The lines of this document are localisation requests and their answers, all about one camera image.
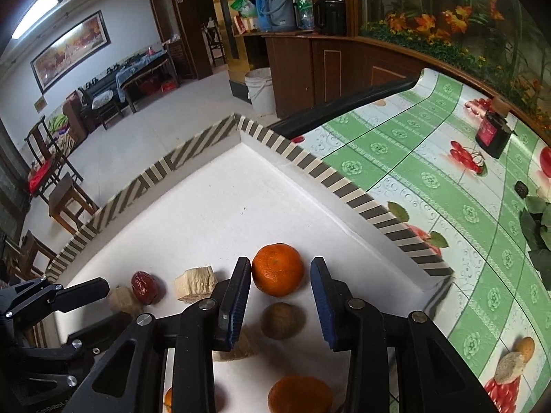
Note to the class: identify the brown round fruit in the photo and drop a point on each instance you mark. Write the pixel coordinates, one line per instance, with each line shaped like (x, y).
(283, 320)

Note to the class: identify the small blue thermos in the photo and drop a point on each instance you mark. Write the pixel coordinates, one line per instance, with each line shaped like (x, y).
(262, 10)

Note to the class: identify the wooden cabinet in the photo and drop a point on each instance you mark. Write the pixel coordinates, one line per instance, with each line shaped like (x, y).
(335, 64)

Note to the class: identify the black jar pink label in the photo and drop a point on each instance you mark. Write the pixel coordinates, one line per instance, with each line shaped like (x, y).
(495, 133)

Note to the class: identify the red box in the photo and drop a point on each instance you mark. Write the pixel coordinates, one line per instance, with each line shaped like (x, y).
(243, 25)

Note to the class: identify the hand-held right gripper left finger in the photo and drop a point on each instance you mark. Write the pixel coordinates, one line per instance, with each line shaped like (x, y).
(239, 305)

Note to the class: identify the colourful printed bag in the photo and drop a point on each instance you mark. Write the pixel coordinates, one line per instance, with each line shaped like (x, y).
(62, 131)

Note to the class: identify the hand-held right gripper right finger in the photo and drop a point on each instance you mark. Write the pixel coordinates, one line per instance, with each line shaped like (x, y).
(323, 305)

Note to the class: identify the large grey-blue thermos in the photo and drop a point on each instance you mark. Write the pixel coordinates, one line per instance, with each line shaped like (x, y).
(282, 8)

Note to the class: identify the orange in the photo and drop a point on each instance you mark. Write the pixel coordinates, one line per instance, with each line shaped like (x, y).
(168, 401)
(299, 395)
(277, 269)

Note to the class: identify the ceiling light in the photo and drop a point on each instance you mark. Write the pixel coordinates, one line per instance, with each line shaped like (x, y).
(36, 15)

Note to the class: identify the table with blue cloth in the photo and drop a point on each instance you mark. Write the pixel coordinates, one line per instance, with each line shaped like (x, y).
(142, 69)

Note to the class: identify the green patterned tablecloth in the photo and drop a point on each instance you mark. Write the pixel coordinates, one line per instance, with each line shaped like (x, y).
(387, 146)

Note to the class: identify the artificial flower display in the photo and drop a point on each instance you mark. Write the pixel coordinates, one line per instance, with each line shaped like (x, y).
(452, 17)

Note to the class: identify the green leafy vegetable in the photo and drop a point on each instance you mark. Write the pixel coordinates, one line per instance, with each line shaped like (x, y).
(538, 223)

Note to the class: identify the small wall frame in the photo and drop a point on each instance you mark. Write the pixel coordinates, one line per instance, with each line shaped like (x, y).
(40, 104)

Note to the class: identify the dark sofa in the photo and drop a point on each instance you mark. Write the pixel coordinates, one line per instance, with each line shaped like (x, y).
(90, 103)

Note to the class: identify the wooden chair red cushion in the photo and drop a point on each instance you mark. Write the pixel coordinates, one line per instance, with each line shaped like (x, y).
(43, 172)

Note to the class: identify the wooden stool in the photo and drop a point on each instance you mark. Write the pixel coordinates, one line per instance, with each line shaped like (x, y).
(69, 200)

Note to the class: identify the red date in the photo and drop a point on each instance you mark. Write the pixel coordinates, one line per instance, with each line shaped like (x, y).
(146, 287)

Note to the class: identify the green and white bag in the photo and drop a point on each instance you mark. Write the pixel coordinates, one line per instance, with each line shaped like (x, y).
(243, 6)

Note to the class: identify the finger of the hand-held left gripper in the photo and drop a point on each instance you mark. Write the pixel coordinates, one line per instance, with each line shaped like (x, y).
(81, 291)
(101, 331)

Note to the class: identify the tan round fruit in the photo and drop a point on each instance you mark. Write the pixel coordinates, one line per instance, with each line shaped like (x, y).
(526, 346)

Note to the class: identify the white tray striped rim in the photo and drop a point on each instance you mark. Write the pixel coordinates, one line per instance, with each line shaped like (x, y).
(215, 206)

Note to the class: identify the black kettle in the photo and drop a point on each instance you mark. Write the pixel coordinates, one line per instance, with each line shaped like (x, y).
(331, 13)

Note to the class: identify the gold pillar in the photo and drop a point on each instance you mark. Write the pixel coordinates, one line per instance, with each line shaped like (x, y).
(232, 51)

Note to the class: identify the framed wall painting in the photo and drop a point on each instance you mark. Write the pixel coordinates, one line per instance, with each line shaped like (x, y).
(69, 51)

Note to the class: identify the small dark object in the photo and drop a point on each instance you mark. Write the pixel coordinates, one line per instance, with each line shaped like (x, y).
(521, 189)

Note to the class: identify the white plastic bucket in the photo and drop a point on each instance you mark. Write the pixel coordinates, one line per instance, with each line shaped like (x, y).
(260, 91)

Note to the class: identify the dark wooden chair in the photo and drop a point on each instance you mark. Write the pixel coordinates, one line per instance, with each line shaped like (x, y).
(214, 45)

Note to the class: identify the brown walnut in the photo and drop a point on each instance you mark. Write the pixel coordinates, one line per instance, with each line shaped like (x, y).
(122, 300)

